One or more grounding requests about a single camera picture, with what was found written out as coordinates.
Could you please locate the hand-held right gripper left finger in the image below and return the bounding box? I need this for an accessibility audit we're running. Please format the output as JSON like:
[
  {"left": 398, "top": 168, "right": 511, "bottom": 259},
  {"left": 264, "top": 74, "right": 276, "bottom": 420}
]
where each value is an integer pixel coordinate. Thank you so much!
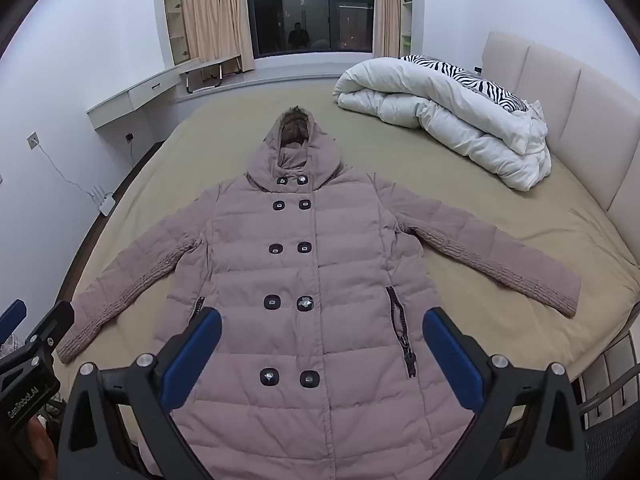
[{"left": 57, "top": 306, "right": 223, "bottom": 480}]

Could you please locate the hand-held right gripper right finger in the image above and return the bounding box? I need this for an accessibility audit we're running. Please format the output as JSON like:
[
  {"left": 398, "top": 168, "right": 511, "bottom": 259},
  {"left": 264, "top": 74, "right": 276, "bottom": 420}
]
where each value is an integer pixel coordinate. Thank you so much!
[{"left": 422, "top": 306, "right": 586, "bottom": 480}]

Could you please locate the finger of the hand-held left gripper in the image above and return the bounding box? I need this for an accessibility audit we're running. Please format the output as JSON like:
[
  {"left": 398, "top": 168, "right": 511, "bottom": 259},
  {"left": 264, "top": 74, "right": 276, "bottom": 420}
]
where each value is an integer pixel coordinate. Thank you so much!
[
  {"left": 24, "top": 301, "right": 76, "bottom": 350},
  {"left": 0, "top": 299, "right": 27, "bottom": 343}
]

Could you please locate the pink hooded padded coat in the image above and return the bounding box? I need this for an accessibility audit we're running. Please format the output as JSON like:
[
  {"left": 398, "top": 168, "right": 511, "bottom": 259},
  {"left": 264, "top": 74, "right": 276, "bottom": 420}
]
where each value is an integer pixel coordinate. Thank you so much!
[{"left": 56, "top": 106, "right": 582, "bottom": 480}]

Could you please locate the person's left hand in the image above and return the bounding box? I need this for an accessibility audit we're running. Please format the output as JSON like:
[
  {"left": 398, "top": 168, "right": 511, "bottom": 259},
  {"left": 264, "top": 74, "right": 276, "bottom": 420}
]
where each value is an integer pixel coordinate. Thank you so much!
[{"left": 24, "top": 412, "right": 59, "bottom": 477}]

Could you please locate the white power strip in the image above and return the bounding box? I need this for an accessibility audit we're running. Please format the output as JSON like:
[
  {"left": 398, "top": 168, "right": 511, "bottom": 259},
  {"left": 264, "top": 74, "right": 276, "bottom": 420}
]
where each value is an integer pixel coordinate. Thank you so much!
[{"left": 90, "top": 185, "right": 117, "bottom": 215}]

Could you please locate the white bedside cabinet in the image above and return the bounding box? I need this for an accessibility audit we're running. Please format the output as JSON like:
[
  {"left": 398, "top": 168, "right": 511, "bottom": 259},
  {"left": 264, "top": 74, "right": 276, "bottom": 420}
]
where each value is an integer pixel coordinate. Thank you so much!
[{"left": 570, "top": 332, "right": 640, "bottom": 428}]

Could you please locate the dark woven basket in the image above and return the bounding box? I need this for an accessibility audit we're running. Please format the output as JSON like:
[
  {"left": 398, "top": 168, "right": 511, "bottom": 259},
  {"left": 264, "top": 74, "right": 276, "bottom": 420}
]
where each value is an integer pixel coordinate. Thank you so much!
[{"left": 582, "top": 400, "right": 640, "bottom": 480}]

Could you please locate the bed with olive sheet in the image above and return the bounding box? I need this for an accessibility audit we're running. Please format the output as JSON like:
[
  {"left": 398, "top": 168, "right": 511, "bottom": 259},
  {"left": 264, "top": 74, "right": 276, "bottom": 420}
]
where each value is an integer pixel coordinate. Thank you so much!
[{"left": 47, "top": 81, "right": 640, "bottom": 480}]

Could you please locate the white folded duvet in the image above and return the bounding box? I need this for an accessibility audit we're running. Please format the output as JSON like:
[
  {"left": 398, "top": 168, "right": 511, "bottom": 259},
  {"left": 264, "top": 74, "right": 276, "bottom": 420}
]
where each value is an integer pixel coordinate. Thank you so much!
[{"left": 333, "top": 56, "right": 552, "bottom": 192}]

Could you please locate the zebra striped pillow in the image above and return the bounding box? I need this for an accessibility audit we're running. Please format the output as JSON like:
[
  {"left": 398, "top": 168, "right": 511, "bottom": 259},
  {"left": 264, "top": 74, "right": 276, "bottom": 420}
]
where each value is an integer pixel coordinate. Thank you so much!
[{"left": 400, "top": 54, "right": 531, "bottom": 113}]

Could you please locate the beige padded headboard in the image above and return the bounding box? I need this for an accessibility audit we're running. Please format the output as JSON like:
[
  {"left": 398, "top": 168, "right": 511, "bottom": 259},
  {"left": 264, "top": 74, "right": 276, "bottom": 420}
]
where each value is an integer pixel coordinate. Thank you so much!
[{"left": 481, "top": 30, "right": 640, "bottom": 257}]

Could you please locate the small folding table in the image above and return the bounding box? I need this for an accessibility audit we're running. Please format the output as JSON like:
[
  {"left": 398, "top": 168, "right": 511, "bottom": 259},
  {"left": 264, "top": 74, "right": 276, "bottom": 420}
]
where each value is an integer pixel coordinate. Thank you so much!
[{"left": 180, "top": 56, "right": 243, "bottom": 96}]

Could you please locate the wide beige curtain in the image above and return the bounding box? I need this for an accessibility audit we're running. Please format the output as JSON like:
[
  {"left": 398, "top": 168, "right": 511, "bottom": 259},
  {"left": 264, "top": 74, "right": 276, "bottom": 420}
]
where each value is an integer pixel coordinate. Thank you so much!
[{"left": 179, "top": 0, "right": 256, "bottom": 73}]

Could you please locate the narrow beige curtain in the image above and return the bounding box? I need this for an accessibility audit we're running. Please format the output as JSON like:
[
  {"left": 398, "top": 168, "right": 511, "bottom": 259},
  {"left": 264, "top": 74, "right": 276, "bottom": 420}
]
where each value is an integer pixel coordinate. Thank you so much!
[{"left": 374, "top": 0, "right": 403, "bottom": 58}]

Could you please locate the dark window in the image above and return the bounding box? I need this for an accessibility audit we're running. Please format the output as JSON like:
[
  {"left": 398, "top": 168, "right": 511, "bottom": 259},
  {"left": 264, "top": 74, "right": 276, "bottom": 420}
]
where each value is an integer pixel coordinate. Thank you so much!
[{"left": 244, "top": 0, "right": 377, "bottom": 58}]

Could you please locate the thin grey cable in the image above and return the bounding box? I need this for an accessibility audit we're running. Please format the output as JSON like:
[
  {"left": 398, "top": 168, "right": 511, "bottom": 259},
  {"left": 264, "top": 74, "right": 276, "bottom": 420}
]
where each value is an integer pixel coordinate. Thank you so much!
[{"left": 37, "top": 140, "right": 101, "bottom": 201}]

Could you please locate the white wall-mounted desk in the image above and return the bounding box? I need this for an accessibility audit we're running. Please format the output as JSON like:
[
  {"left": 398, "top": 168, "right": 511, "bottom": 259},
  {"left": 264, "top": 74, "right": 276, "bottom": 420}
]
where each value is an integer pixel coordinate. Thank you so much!
[{"left": 86, "top": 57, "right": 201, "bottom": 133}]

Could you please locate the wooden wall shelf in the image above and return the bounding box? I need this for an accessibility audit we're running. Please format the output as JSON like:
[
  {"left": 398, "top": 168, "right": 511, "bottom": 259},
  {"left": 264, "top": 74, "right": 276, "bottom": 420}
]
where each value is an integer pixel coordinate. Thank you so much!
[{"left": 161, "top": 0, "right": 193, "bottom": 66}]

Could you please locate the white wall shelf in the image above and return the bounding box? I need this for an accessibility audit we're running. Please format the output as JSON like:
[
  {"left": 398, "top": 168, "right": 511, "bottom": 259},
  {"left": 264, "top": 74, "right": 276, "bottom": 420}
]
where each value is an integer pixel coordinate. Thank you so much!
[{"left": 399, "top": 0, "right": 414, "bottom": 58}]

